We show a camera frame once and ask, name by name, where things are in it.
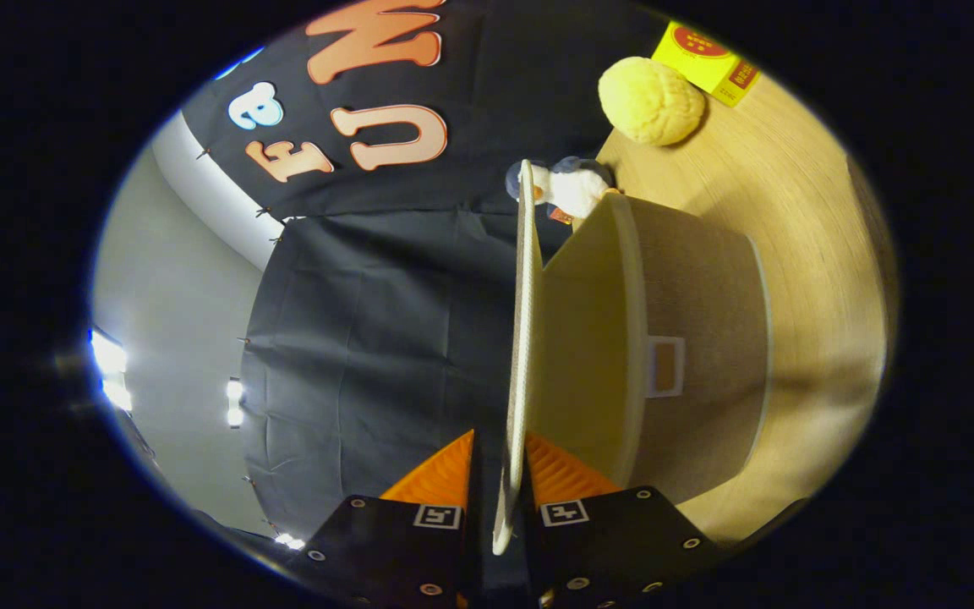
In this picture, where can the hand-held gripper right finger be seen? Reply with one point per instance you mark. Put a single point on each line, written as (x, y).
(605, 550)

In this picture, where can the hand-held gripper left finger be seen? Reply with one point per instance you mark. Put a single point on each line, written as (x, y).
(402, 558)

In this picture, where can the beige fabric storage box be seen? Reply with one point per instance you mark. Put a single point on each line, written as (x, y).
(707, 338)

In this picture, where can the black backdrop cloth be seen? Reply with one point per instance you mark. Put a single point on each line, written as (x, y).
(369, 338)

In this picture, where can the penguin plush toy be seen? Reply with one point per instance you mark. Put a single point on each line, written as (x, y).
(576, 190)

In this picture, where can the yellow round plush cushion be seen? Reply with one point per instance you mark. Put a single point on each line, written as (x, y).
(652, 101)

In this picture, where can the yellow book with red circle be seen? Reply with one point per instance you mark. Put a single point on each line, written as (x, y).
(707, 59)

